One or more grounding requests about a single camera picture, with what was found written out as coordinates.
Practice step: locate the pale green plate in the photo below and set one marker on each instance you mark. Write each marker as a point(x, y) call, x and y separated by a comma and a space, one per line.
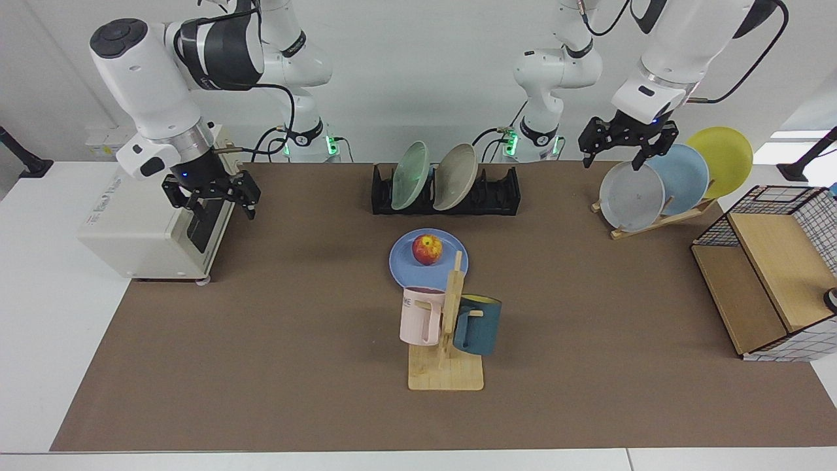
point(410, 176)

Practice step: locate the dark teal cup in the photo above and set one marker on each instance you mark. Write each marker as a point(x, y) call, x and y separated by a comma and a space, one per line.
point(480, 330)

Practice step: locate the light blue plate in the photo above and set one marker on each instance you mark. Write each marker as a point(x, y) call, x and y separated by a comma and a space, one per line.
point(686, 176)

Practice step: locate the yellow plate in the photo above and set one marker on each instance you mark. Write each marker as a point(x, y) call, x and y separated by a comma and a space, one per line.
point(722, 157)

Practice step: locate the beige grey plate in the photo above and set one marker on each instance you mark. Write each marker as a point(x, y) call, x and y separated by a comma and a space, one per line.
point(456, 176)

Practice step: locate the pink cup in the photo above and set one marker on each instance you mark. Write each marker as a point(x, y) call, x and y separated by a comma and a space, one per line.
point(418, 320)

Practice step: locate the brown table cloth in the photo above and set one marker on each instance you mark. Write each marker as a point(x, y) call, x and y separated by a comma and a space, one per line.
point(261, 360)

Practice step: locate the small dark round object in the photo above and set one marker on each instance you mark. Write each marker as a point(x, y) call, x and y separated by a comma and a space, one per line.
point(832, 299)

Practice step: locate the black dish rack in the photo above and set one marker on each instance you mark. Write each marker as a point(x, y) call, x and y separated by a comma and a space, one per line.
point(497, 196)

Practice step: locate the wooden cup stand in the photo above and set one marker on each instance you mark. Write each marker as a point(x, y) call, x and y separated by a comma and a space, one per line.
point(444, 376)

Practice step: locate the red yellow apple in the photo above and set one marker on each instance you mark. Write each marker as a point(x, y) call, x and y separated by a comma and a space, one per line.
point(426, 250)

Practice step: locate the wooden plate rack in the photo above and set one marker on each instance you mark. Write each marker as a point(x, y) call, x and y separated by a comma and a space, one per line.
point(680, 214)

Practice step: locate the pale grey plate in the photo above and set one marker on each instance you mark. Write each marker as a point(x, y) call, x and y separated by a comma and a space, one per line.
point(631, 199)

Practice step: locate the pale toaster oven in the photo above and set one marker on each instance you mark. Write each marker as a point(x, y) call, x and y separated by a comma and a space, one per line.
point(124, 229)

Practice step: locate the white wall socket box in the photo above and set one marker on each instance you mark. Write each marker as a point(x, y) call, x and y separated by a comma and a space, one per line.
point(101, 140)

